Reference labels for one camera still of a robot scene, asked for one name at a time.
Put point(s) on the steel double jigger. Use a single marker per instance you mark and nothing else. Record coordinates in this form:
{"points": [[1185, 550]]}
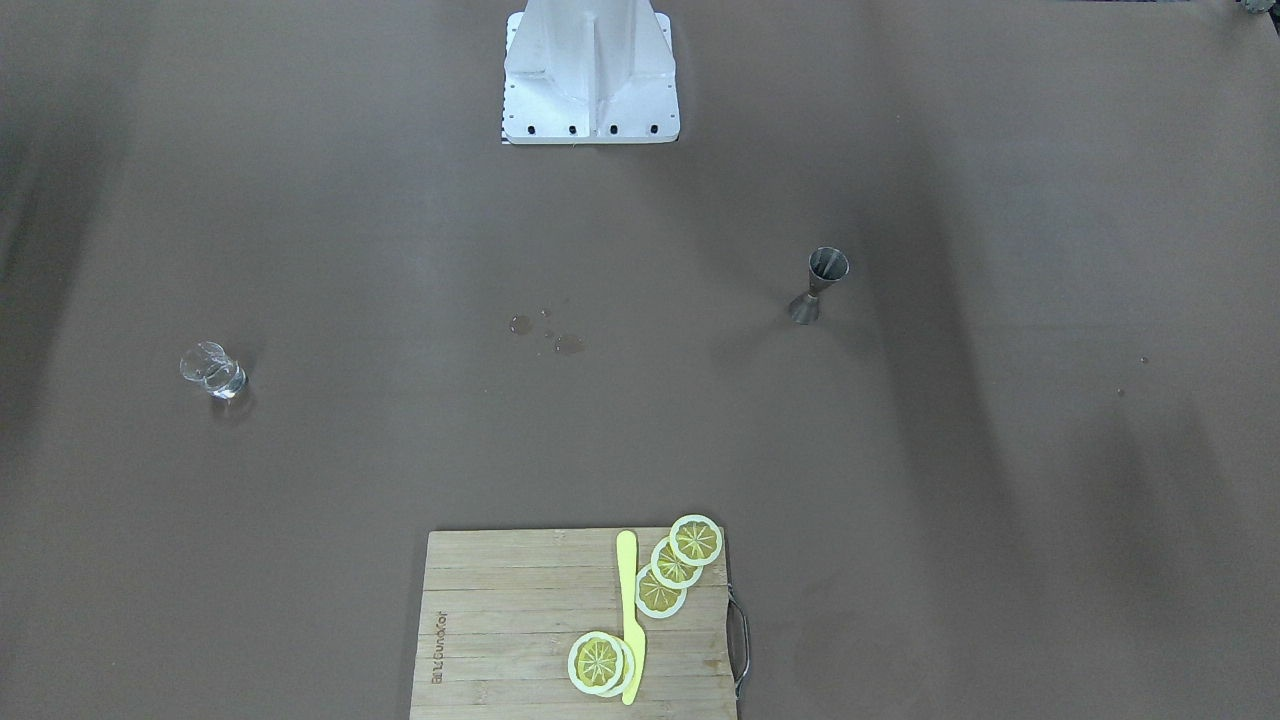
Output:
{"points": [[826, 266]]}

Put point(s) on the yellow plastic knife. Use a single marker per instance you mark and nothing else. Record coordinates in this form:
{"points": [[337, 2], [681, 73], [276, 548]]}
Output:
{"points": [[634, 636]]}

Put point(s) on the lemon slice near knife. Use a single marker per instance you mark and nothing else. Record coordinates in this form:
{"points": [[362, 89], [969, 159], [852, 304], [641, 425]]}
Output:
{"points": [[654, 599]]}

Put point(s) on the bamboo cutting board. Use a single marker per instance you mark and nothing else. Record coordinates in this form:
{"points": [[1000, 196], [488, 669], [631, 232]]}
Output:
{"points": [[501, 609]]}

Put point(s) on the lemon slice under pair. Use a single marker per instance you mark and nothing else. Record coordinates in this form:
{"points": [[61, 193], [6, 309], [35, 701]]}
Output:
{"points": [[626, 674]]}

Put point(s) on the lemon slice top pair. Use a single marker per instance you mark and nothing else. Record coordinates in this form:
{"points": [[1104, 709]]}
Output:
{"points": [[593, 663]]}

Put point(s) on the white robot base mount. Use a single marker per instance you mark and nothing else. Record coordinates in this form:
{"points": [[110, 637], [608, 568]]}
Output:
{"points": [[589, 73]]}

